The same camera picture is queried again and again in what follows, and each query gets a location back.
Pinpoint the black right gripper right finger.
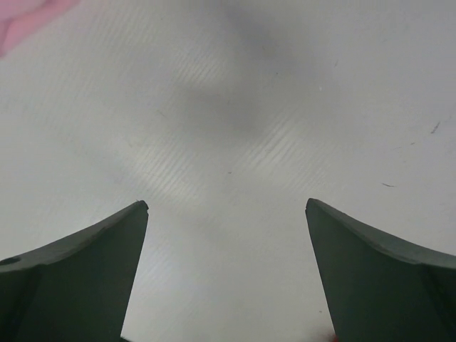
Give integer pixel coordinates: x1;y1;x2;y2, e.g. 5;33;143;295
306;199;455;341

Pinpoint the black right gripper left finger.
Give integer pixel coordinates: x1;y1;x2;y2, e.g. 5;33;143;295
1;201;148;341

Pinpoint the pink t shirt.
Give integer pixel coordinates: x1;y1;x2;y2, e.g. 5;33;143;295
1;0;79;57

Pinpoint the red t shirt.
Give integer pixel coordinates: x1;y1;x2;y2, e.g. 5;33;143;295
313;331;338;342

